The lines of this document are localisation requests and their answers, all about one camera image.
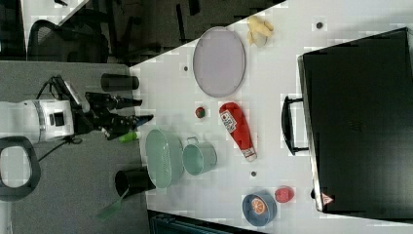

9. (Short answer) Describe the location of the blue bowl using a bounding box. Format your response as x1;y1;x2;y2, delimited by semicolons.
242;190;278;227

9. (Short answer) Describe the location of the green marker object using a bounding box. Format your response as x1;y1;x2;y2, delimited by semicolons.
119;132;140;143

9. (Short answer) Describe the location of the red plush ketchup bottle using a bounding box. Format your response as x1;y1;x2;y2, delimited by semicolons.
219;102;257;162

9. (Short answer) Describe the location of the yellow plush banana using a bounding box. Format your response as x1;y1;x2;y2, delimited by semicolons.
247;16;274;47

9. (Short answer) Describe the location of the green perforated strainer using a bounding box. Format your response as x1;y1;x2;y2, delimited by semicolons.
145;129;184;189

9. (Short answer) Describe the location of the orange slice toy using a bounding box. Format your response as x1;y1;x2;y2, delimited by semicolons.
251;197;267;215

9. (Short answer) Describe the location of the small dark strawberry toy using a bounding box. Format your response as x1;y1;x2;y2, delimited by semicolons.
195;107;206;119

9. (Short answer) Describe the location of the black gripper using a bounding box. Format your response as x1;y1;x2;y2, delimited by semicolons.
72;92;154;140

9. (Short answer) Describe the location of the black cylinder post upper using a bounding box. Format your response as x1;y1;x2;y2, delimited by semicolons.
100;73;139;92

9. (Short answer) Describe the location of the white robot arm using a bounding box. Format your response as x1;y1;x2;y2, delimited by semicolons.
1;92;154;143

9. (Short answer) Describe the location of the grey round plate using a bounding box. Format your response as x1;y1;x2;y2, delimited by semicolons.
193;26;245;98

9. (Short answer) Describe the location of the black office chair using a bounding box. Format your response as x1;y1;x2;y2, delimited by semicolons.
27;19;109;63

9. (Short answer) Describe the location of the red strawberry toy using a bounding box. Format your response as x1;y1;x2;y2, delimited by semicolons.
275;186;294;203

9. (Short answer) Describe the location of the black toaster oven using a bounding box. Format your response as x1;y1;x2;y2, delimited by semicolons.
297;27;413;223

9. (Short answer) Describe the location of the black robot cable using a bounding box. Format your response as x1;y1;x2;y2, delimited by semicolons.
35;75;84;163

